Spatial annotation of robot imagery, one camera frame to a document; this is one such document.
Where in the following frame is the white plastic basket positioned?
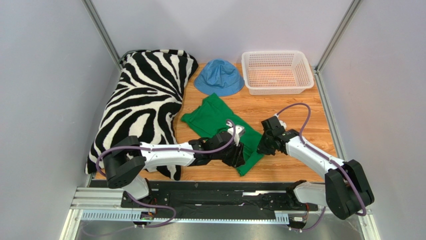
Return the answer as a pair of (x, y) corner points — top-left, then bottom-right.
(241, 50), (315, 96)

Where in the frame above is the left aluminium frame post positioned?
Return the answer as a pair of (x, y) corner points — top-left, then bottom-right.
(82, 0), (123, 70)

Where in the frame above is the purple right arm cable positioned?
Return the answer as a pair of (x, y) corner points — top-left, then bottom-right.
(274, 102), (368, 233)

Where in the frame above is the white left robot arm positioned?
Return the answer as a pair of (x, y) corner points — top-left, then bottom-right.
(99, 125), (245, 200)

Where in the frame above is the blue bucket hat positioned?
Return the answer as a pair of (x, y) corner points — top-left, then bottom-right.
(194, 58), (245, 97)

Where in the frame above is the right aluminium frame post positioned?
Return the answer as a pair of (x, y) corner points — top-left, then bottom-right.
(315, 0), (363, 73)

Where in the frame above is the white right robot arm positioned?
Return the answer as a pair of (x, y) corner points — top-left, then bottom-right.
(257, 115), (375, 220)

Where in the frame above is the aluminium frame post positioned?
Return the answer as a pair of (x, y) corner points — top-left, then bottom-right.
(82, 0), (123, 70)
(315, 0), (363, 73)

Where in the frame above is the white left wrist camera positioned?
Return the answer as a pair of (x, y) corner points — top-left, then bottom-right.
(226, 122), (246, 146)

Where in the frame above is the green t shirt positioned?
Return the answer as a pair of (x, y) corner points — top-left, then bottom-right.
(180, 94), (264, 177)

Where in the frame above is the zebra striped pillow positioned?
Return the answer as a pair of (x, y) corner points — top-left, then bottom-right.
(84, 49), (199, 175)

